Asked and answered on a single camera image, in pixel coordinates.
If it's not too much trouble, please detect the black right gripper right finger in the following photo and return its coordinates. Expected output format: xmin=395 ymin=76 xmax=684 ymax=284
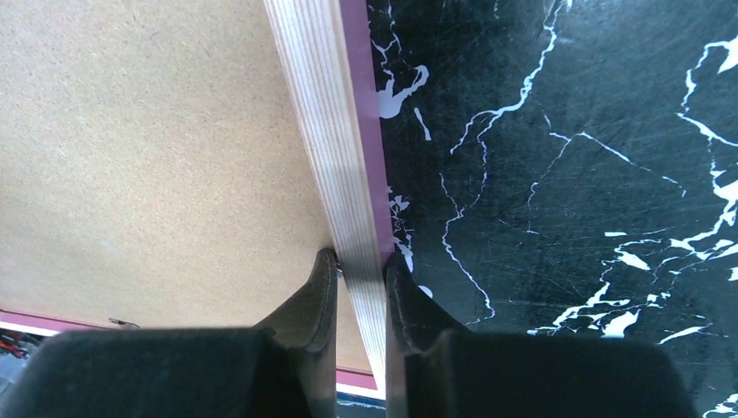
xmin=385 ymin=253 xmax=697 ymax=417

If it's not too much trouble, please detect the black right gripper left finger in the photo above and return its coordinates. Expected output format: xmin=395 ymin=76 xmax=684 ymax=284
xmin=1 ymin=248 xmax=339 ymax=417

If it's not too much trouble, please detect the brown backing board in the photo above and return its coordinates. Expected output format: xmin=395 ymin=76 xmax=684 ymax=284
xmin=1 ymin=1 xmax=331 ymax=327

